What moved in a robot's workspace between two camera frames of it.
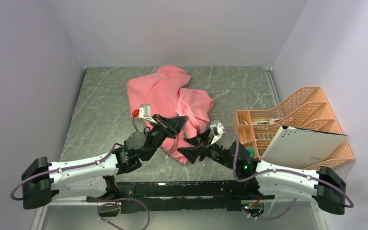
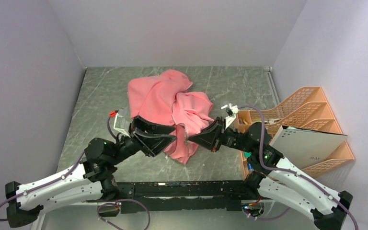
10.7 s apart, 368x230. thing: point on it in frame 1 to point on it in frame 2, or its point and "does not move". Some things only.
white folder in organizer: [300, 147] does not move
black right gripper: [191, 153] to [211, 136]
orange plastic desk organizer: [308, 110] does not move
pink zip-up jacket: [163, 90] does not move
